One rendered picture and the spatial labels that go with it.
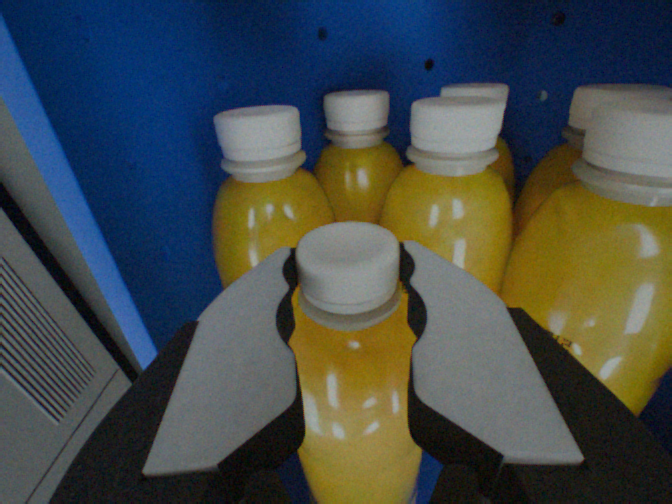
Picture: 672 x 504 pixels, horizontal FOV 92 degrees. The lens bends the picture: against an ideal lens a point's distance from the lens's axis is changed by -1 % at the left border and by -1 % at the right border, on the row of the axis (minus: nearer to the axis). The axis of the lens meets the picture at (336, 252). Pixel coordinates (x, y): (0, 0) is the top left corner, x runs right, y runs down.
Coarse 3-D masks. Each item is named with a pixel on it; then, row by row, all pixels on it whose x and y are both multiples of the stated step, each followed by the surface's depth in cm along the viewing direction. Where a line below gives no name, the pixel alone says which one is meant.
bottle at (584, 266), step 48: (576, 192) 12; (624, 192) 11; (528, 240) 14; (576, 240) 12; (624, 240) 11; (528, 288) 13; (576, 288) 12; (624, 288) 11; (576, 336) 12; (624, 336) 11; (624, 384) 12
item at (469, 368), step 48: (432, 288) 9; (480, 288) 9; (432, 336) 8; (480, 336) 8; (432, 384) 7; (480, 384) 7; (528, 384) 6; (432, 432) 6; (480, 432) 6; (528, 432) 6; (480, 480) 6
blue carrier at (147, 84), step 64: (0, 0) 7; (64, 0) 10; (128, 0) 12; (192, 0) 15; (256, 0) 18; (320, 0) 20; (384, 0) 21; (448, 0) 21; (512, 0) 20; (576, 0) 18; (640, 0) 17; (0, 64) 8; (64, 64) 9; (128, 64) 12; (192, 64) 16; (256, 64) 19; (320, 64) 21; (384, 64) 23; (448, 64) 23; (512, 64) 21; (576, 64) 20; (640, 64) 18; (64, 128) 9; (128, 128) 12; (192, 128) 16; (320, 128) 23; (512, 128) 23; (64, 192) 9; (128, 192) 12; (192, 192) 17; (128, 256) 12; (192, 256) 17; (128, 320) 12; (192, 320) 17
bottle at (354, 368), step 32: (320, 320) 12; (352, 320) 12; (384, 320) 12; (320, 352) 12; (352, 352) 12; (384, 352) 12; (320, 384) 12; (352, 384) 12; (384, 384) 12; (320, 416) 13; (352, 416) 12; (384, 416) 12; (320, 448) 14; (352, 448) 13; (384, 448) 13; (416, 448) 15; (320, 480) 16; (352, 480) 14; (384, 480) 15; (416, 480) 18
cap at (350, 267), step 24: (312, 240) 12; (336, 240) 12; (360, 240) 12; (384, 240) 12; (312, 264) 11; (336, 264) 11; (360, 264) 11; (384, 264) 11; (312, 288) 11; (336, 288) 11; (360, 288) 11; (384, 288) 11; (336, 312) 12; (360, 312) 12
